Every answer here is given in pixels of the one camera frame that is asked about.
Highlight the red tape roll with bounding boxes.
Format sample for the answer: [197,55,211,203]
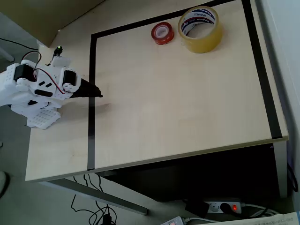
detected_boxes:
[150,22,175,46]

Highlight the large yellow tape roll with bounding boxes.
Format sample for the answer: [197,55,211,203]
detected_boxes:
[178,6,223,54]

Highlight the grey metal table leg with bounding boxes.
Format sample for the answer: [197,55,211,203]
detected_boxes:
[272,140,289,199]
[37,175,149,216]

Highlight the black power adapter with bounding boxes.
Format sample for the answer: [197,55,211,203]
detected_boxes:
[185,198,210,220]

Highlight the black plug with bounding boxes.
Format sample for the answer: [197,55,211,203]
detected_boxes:
[219,202,233,214]

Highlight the printed white paper sheet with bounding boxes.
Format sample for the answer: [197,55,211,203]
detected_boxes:
[203,210,300,225]

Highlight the red servo wire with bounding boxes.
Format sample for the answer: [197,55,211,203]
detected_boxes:
[20,51,67,95]

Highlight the small white gripper camera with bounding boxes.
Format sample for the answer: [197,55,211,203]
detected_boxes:
[50,45,72,68]

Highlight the black floor cables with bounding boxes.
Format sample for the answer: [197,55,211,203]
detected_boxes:
[71,172,118,225]

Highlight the grey power strip red switch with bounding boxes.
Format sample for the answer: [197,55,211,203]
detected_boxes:
[160,216,186,225]

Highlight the white power strip red switch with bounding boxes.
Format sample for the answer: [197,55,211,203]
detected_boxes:
[203,198,242,214]

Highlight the black cable loop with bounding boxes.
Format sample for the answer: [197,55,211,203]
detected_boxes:
[286,163,299,193]

